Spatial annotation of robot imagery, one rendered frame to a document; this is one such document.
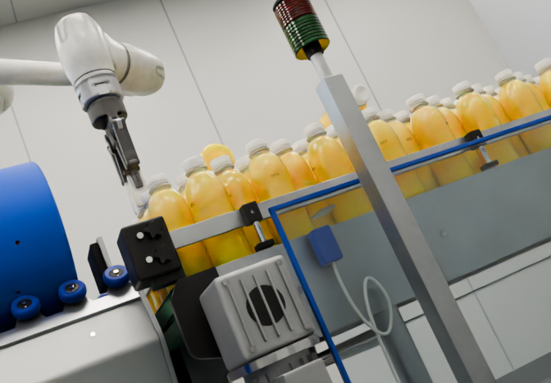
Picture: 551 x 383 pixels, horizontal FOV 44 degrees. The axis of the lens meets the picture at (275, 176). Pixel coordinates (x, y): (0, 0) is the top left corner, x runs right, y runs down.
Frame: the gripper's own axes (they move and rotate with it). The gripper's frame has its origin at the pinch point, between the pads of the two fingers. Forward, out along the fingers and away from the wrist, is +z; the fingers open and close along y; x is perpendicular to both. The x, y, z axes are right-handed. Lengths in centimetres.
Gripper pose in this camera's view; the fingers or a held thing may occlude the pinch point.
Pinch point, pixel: (138, 193)
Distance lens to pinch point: 136.0
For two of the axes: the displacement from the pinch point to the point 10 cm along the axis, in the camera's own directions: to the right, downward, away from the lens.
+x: 8.7, -2.7, 4.1
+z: 3.9, 8.8, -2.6
